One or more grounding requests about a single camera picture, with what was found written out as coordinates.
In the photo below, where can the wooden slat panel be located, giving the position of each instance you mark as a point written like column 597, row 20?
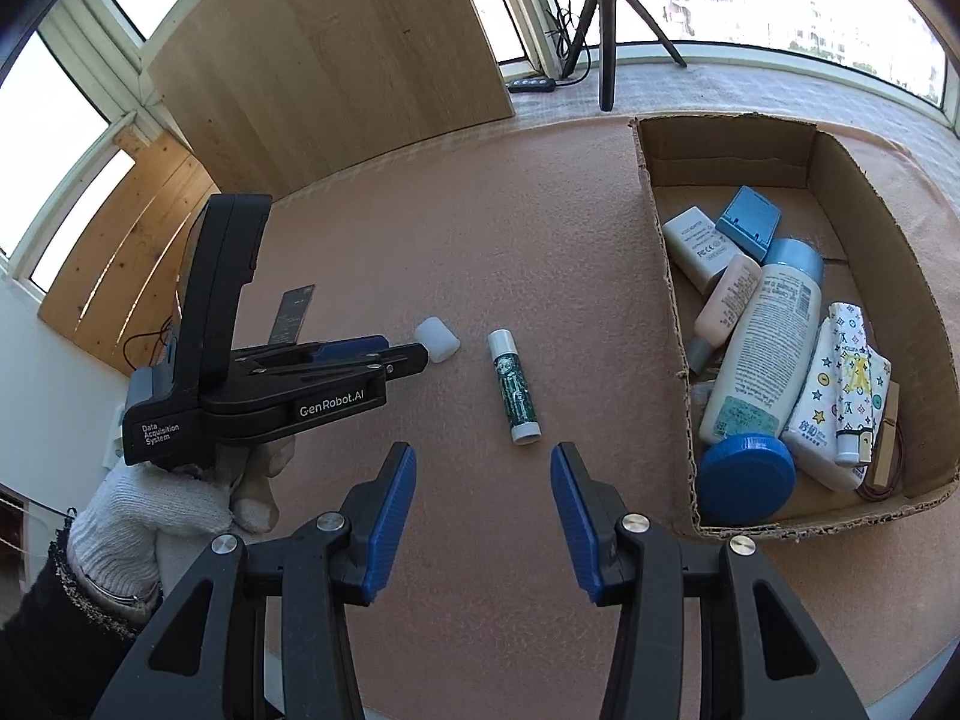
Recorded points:
column 127, row 255

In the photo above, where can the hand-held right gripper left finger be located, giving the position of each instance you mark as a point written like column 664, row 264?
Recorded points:
column 390, row 517

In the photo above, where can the blue phone stand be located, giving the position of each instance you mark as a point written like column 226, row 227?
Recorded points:
column 750, row 221

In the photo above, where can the cardboard box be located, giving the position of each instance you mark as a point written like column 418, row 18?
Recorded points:
column 877, row 225

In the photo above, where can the white window frame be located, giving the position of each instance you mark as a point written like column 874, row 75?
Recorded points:
column 82, row 22

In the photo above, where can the small wooden clip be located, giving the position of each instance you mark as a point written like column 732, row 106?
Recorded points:
column 885, row 435

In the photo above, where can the white lotion bottle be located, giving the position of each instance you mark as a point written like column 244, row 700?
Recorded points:
column 769, row 337

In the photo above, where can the dark grey card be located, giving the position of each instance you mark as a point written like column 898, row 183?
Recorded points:
column 294, row 315

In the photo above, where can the large light wooden board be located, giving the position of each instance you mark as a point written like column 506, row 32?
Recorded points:
column 322, row 67

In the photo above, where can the person's left forearm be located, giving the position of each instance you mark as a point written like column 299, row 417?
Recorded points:
column 45, row 637

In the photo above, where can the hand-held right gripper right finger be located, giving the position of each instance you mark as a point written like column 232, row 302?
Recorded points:
column 577, row 517

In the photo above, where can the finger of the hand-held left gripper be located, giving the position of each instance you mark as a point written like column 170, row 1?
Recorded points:
column 349, row 347
column 397, row 361

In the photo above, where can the brown rubber bands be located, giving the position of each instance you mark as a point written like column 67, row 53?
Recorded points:
column 896, row 476

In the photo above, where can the patterned tissue packet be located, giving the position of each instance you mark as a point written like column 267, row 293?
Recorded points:
column 814, row 405

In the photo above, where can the person's left hand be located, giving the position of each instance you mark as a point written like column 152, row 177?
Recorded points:
column 135, row 517

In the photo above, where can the green white lip balm stick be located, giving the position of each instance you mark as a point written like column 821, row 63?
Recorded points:
column 514, row 390

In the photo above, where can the patterned lighter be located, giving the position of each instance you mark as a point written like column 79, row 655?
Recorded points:
column 851, row 345

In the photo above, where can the white charger adapter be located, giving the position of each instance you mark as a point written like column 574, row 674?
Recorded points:
column 694, row 240

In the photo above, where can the small white cap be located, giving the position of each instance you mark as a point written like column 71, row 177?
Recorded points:
column 436, row 339

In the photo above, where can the black tripod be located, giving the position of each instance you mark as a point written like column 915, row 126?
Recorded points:
column 606, row 45

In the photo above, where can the pink bottle with grey cap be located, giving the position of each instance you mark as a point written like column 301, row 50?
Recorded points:
column 727, row 300

